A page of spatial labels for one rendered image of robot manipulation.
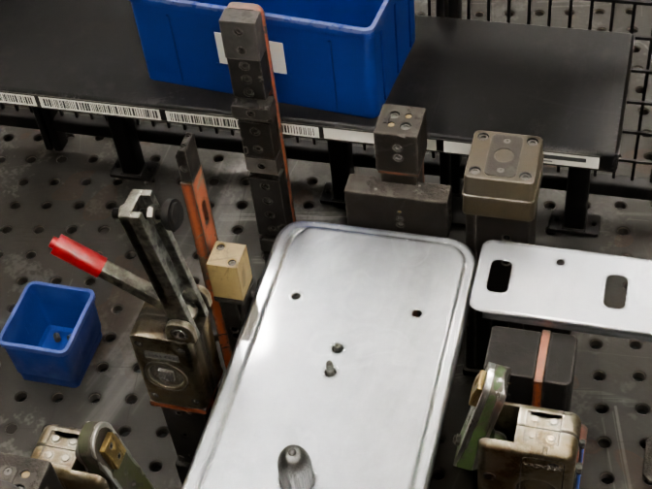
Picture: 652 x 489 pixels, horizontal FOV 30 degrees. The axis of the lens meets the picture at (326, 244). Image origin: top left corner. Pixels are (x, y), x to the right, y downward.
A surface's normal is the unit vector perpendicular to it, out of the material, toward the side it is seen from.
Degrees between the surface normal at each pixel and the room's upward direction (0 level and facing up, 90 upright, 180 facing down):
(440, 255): 0
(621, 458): 0
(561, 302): 0
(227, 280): 90
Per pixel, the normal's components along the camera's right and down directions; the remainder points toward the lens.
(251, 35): -0.25, 0.73
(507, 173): -0.08, -0.67
